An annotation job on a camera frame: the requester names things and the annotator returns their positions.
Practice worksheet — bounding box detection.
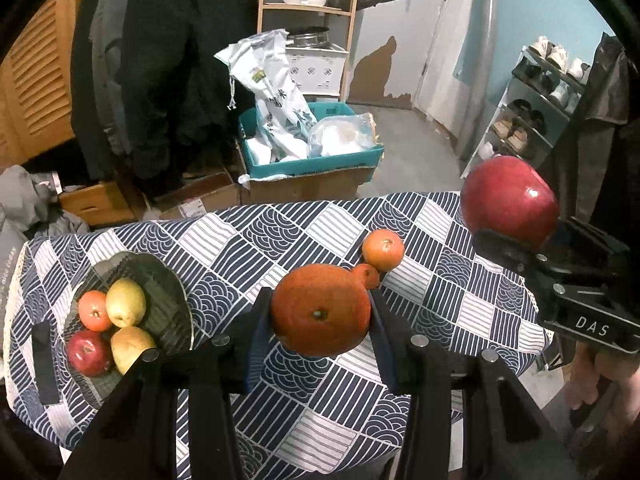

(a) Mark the wooden drawer box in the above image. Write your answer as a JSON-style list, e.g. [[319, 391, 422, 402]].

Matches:
[[58, 182, 136, 228]]

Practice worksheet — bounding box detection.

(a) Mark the wooden louvered wardrobe door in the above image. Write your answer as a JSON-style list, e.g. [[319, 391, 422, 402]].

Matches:
[[1, 0, 80, 168]]

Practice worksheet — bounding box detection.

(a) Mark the yellow-green pear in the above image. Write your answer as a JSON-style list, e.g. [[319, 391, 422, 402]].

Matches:
[[111, 326, 156, 375], [105, 278, 146, 328]]

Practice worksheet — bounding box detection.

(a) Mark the wooden shelf rack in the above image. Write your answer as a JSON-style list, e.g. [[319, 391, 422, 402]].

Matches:
[[255, 0, 364, 104]]

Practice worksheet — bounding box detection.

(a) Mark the grey tote bag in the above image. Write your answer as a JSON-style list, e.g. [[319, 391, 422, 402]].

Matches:
[[0, 230, 25, 312]]

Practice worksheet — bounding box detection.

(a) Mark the small tangerine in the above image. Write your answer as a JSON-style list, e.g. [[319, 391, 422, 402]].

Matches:
[[361, 229, 405, 272], [352, 263, 380, 290]]

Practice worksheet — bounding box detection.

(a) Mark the steel pot on box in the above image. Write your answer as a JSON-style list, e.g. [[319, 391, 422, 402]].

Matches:
[[286, 26, 331, 49]]

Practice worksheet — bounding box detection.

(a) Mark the brown cardboard box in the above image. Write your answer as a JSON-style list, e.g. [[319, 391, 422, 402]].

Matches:
[[238, 167, 375, 205]]

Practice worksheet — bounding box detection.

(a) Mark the grey clothes pile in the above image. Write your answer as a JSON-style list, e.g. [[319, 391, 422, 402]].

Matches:
[[1, 165, 90, 244]]

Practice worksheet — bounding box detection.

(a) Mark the red apple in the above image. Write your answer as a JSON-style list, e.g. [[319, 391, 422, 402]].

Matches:
[[460, 156, 560, 249], [67, 330, 113, 377]]

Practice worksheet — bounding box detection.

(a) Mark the white rice bag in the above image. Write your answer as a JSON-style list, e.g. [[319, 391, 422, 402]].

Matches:
[[215, 28, 317, 160]]

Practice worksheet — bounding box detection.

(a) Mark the small labelled cardboard box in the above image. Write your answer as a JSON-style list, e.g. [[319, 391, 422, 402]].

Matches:
[[142, 170, 240, 220]]

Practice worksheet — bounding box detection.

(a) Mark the white patterned storage box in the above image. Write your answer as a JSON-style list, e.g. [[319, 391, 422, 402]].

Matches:
[[286, 44, 348, 98]]

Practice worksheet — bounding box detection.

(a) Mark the black hanging coat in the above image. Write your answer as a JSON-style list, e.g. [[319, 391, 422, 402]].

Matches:
[[70, 0, 258, 198]]

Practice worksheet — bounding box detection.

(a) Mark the teal storage box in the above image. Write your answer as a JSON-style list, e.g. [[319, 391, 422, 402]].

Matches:
[[239, 102, 384, 180]]

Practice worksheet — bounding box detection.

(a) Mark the person's right hand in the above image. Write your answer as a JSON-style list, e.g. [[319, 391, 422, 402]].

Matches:
[[564, 341, 640, 446]]

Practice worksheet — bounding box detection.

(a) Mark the medium orange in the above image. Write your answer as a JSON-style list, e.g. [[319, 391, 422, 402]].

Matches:
[[77, 290, 113, 333]]

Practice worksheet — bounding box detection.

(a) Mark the blue white patterned tablecloth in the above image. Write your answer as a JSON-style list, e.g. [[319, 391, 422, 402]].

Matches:
[[4, 192, 551, 479]]

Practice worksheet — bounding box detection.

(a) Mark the dark glass ribbed plate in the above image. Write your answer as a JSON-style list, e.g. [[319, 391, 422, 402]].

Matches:
[[63, 252, 194, 408]]

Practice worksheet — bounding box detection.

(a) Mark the shoe rack with shoes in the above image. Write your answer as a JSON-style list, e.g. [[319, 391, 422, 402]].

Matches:
[[461, 36, 591, 178]]

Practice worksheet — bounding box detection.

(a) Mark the large orange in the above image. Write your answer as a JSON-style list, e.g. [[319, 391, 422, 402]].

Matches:
[[270, 263, 371, 358]]

